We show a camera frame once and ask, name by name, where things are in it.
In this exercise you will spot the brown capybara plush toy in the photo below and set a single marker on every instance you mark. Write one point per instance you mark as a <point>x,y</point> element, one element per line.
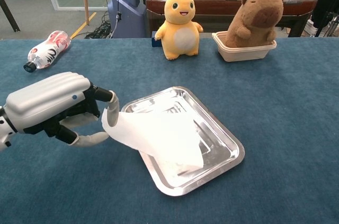
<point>254,20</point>

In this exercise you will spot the yellow plush toy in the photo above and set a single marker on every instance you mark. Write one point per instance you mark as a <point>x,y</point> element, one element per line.
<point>180,28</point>

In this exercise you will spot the white paper sheet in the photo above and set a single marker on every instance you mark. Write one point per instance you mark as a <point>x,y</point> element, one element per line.
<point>159,134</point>

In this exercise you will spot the person in black trousers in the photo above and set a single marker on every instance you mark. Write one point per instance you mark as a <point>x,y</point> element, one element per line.
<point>325,1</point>

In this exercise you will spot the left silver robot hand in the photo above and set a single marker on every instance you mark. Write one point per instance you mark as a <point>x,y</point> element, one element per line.
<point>47,99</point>

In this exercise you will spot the beige plastic container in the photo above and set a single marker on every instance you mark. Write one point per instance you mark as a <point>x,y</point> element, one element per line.
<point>243,54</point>

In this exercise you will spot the dark table leg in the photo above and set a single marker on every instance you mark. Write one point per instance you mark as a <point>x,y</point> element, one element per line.
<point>9,14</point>

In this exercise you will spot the silver metal tray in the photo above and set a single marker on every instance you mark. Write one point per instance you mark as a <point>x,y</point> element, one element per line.
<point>219,150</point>

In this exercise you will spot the blue grey machine base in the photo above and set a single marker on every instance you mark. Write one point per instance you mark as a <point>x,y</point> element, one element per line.
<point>127,9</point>

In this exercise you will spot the plastic bottle red white label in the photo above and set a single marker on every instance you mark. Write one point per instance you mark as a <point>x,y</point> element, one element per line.
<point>49,52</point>

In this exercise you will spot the brown mahjong table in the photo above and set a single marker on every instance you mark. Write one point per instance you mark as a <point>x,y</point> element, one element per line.
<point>217,4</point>

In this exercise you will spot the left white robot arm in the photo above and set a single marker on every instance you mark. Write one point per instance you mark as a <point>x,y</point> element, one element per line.
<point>5,131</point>

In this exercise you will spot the blue felt table cloth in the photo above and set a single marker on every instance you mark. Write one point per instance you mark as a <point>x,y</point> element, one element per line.
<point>278,102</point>

